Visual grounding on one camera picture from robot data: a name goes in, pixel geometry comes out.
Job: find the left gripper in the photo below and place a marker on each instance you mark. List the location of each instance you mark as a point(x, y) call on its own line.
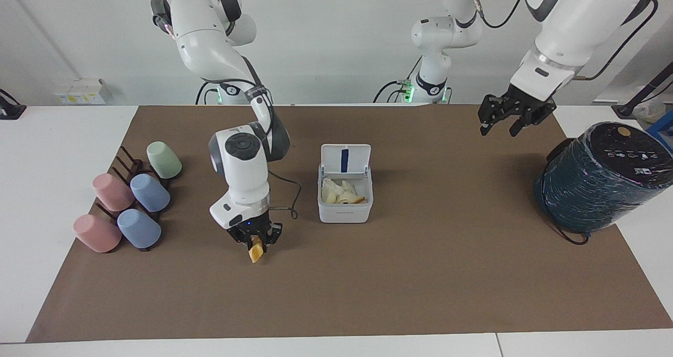
point(526, 102)

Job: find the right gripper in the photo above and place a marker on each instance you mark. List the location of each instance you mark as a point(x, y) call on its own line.
point(251, 226)

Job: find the yellow-brown trash scrap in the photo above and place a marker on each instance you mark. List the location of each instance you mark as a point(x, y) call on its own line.
point(256, 253)

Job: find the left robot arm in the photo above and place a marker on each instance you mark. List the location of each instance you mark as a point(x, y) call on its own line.
point(568, 26)

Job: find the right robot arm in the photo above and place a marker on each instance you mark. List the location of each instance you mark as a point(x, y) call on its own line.
point(231, 57)

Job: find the white bin with lid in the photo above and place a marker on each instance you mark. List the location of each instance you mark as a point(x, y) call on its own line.
point(345, 210)

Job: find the pale trash scraps pile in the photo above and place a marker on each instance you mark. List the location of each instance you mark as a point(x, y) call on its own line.
point(342, 193)

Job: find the plastic-wrapped dark round appliance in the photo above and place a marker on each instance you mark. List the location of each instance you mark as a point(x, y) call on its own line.
point(604, 181)

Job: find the blue cup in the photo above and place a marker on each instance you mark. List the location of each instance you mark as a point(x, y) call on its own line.
point(150, 193)
point(139, 228)

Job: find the green cup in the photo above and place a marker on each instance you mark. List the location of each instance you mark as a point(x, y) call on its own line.
point(164, 160)

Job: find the black stand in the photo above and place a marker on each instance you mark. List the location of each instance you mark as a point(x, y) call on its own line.
point(644, 91)
point(9, 107)

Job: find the dark wooden cup rack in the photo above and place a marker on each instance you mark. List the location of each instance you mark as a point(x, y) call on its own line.
point(129, 163)

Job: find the pink cup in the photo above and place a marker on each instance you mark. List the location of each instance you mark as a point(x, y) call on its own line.
point(97, 234)
point(112, 192)

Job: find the blue box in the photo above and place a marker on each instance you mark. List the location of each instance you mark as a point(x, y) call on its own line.
point(663, 131)

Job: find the white wall boxes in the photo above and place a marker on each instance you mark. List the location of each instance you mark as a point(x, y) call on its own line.
point(81, 91)

